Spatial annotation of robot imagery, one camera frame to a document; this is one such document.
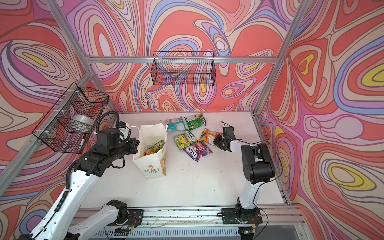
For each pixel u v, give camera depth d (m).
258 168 0.50
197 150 0.93
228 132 0.80
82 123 0.70
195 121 1.10
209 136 1.01
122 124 0.62
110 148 0.52
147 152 0.84
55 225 0.37
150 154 0.67
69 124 0.71
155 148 0.92
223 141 0.87
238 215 0.66
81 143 0.72
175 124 1.10
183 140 0.99
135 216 0.73
